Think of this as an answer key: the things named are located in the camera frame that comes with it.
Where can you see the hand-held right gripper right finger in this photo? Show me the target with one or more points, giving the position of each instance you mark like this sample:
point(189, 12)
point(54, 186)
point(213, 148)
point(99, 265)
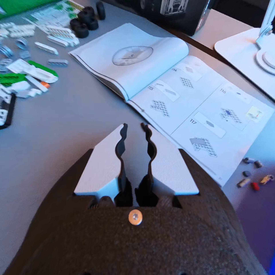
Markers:
point(171, 167)

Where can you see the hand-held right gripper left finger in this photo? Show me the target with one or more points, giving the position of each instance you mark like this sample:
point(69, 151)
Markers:
point(101, 163)

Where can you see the partly built lego truck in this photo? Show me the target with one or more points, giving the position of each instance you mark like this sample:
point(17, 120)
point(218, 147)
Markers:
point(4, 107)

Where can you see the scatter of small lego pins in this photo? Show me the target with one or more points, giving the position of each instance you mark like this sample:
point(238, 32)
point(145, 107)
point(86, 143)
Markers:
point(243, 182)

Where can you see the orange lego piece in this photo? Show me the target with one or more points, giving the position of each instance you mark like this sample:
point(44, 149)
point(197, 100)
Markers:
point(45, 84)

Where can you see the open lego instruction booklet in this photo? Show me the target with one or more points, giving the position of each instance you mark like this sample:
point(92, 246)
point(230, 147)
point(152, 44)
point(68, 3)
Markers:
point(133, 70)

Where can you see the green flat lego plate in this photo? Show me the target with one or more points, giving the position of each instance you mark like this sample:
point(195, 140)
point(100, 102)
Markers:
point(43, 67)

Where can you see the green curved lego panel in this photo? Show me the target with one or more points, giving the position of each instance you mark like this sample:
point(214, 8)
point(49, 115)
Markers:
point(11, 79)

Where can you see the pile of loose lego pieces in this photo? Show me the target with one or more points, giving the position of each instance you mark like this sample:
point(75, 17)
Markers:
point(45, 48)

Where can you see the black lego tyre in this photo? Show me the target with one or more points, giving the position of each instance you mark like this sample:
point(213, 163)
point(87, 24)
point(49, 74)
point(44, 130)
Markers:
point(93, 24)
point(86, 14)
point(81, 31)
point(100, 10)
point(74, 23)

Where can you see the black lego set box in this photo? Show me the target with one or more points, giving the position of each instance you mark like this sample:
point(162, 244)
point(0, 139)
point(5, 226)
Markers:
point(182, 19)

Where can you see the lego sticker sheet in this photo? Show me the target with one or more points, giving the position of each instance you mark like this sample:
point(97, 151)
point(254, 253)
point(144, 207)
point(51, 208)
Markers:
point(49, 17)

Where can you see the white desk stand with board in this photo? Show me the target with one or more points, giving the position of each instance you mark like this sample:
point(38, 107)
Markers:
point(236, 53)

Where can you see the group of grey wheel hubs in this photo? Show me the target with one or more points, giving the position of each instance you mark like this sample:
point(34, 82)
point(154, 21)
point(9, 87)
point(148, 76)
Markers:
point(21, 43)

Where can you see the green plastic bin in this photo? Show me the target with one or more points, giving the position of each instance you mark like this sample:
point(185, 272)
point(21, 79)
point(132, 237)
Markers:
point(21, 6)

